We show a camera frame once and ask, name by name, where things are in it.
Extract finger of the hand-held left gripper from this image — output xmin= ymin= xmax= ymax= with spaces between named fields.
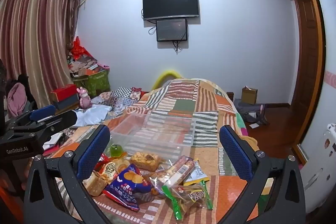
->
xmin=5 ymin=105 xmax=57 ymax=130
xmin=13 ymin=110 xmax=78 ymax=144

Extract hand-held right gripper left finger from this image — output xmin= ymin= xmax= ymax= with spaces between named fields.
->
xmin=23 ymin=124 xmax=116 ymax=224

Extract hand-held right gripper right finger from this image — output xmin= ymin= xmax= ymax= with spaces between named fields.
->
xmin=219 ymin=125 xmax=306 ymax=224

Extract orange-red snack bag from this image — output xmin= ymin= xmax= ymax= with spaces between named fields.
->
xmin=98 ymin=161 xmax=121 ymax=184

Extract orange cracker packet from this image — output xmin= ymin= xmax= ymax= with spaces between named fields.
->
xmin=114 ymin=158 xmax=132 ymax=172

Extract beige biscuit pack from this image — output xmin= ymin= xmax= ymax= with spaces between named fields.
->
xmin=83 ymin=170 xmax=109 ymax=197

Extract blue chip bag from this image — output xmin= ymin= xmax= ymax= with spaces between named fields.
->
xmin=104 ymin=164 xmax=154 ymax=211

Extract striped clear snack packet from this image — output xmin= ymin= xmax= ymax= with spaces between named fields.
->
xmin=163 ymin=156 xmax=196 ymax=186

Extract clear cookie bag green seal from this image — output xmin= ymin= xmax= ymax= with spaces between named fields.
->
xmin=161 ymin=179 xmax=213 ymax=220

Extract clear plastic container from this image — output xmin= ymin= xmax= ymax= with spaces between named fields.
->
xmin=104 ymin=112 xmax=196 ymax=159

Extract red snack packet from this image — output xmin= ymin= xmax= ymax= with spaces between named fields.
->
xmin=94 ymin=154 xmax=111 ymax=172

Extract green jelly cup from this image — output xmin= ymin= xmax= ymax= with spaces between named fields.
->
xmin=110 ymin=144 xmax=128 ymax=157

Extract white paper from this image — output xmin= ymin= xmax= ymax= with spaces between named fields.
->
xmin=43 ymin=132 xmax=63 ymax=151

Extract red box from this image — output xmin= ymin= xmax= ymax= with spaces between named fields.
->
xmin=51 ymin=84 xmax=79 ymax=102

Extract pink clothes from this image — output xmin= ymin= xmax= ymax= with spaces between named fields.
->
xmin=7 ymin=82 xmax=28 ymax=117

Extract light blue cloth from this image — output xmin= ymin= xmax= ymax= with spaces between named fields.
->
xmin=75 ymin=105 xmax=113 ymax=126

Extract pink plush toy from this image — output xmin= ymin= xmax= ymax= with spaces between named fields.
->
xmin=77 ymin=88 xmax=92 ymax=109

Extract dark clothes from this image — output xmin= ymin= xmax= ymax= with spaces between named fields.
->
xmin=17 ymin=74 xmax=36 ymax=102

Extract yellow and white packet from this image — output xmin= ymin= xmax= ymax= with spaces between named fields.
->
xmin=184 ymin=160 xmax=209 ymax=186

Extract grey bag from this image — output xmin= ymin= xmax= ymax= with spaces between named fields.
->
xmin=233 ymin=98 xmax=269 ymax=126

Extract green storage box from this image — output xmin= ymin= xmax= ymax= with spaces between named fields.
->
xmin=72 ymin=69 xmax=111 ymax=98

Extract clear tray of caramel puffs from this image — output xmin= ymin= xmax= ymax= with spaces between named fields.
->
xmin=130 ymin=151 xmax=163 ymax=171

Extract checkered quilt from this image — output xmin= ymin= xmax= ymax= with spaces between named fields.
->
xmin=92 ymin=87 xmax=143 ymax=111

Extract patchwork blanket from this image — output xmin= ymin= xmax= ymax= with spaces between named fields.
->
xmin=50 ymin=78 xmax=263 ymax=224

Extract red plastic bag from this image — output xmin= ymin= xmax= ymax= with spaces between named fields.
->
xmin=71 ymin=36 xmax=87 ymax=60

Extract striped curtain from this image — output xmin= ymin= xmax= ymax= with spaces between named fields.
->
xmin=0 ymin=0 xmax=84 ymax=114

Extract white cabinet with stickers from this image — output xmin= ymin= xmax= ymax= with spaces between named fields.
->
xmin=299 ymin=0 xmax=336 ymax=214

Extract yellow hoop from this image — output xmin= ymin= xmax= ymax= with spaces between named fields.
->
xmin=152 ymin=70 xmax=184 ymax=89

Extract wooden door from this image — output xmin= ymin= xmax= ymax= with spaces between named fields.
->
xmin=289 ymin=0 xmax=319 ymax=109

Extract small black monitor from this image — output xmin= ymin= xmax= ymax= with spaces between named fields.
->
xmin=156 ymin=18 xmax=189 ymax=42

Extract black wall television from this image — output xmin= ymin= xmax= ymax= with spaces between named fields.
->
xmin=142 ymin=0 xmax=199 ymax=21

